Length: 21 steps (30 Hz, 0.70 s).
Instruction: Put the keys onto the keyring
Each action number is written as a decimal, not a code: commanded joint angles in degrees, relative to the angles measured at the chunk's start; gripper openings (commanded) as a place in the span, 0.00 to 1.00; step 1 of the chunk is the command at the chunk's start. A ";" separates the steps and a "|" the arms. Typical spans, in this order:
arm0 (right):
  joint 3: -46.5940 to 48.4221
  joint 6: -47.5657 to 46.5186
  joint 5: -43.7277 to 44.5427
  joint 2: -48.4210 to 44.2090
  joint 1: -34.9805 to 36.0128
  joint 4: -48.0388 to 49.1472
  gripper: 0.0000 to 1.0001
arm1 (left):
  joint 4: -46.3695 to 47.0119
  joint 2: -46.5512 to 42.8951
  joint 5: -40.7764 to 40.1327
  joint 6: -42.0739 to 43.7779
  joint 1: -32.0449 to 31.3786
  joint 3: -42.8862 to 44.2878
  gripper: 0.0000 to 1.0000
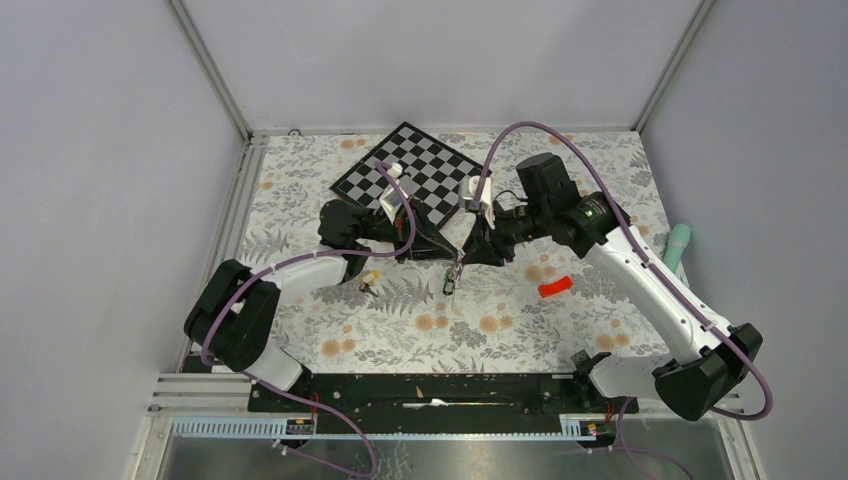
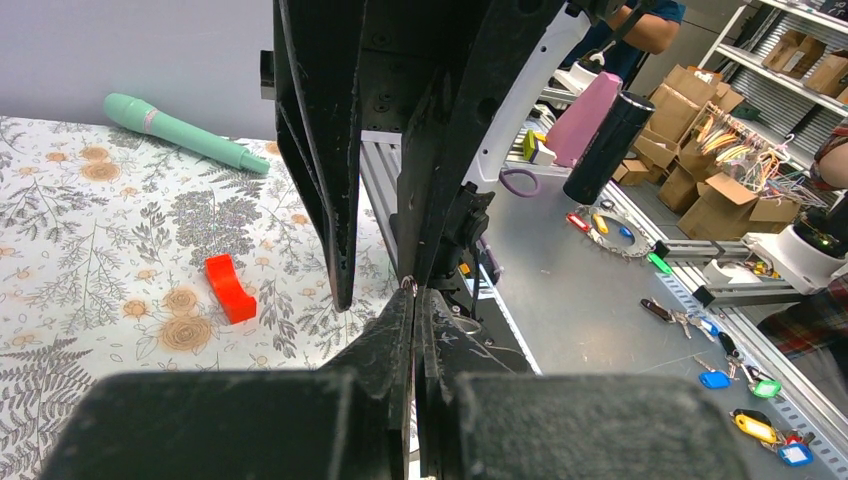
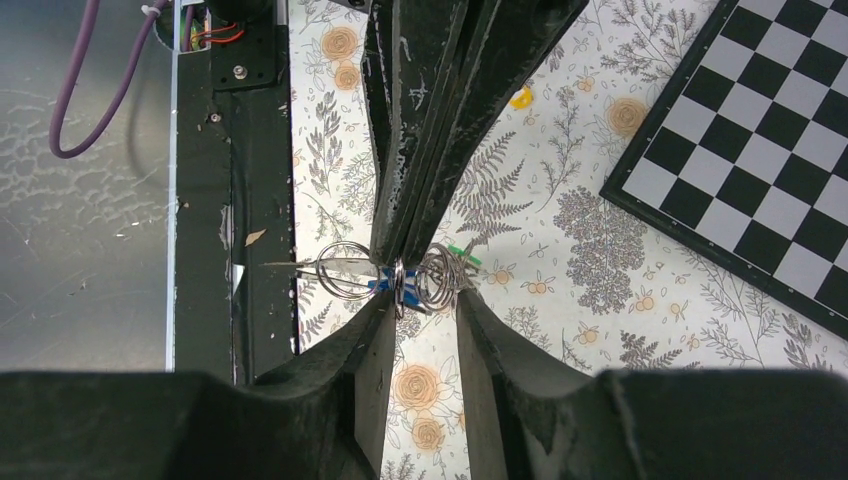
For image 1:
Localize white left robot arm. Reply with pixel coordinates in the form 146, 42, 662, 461
184, 199, 459, 411

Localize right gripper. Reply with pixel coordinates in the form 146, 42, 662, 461
461, 197, 551, 268

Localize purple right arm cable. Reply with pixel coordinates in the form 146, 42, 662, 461
471, 121, 775, 480

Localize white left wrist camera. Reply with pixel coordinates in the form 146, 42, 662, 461
376, 161, 413, 221

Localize black and silver chessboard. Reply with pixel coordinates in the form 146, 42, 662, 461
330, 122, 482, 228

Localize aluminium frame rails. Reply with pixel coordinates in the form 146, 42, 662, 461
135, 0, 770, 480

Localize floral table mat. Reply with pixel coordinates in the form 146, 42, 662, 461
239, 134, 667, 373

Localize red key tag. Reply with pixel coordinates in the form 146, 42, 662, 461
537, 275, 573, 298

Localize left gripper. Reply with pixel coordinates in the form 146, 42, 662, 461
356, 195, 458, 264

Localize mint green handle tool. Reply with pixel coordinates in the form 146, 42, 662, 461
663, 223, 692, 273

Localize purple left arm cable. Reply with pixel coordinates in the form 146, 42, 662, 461
199, 160, 419, 480

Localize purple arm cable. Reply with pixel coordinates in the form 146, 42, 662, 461
199, 160, 419, 480
471, 121, 775, 480

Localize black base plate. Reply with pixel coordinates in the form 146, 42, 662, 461
248, 373, 639, 435

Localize grey metal key holder plate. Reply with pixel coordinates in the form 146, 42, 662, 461
442, 258, 463, 307

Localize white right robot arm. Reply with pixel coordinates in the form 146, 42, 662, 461
458, 153, 763, 421

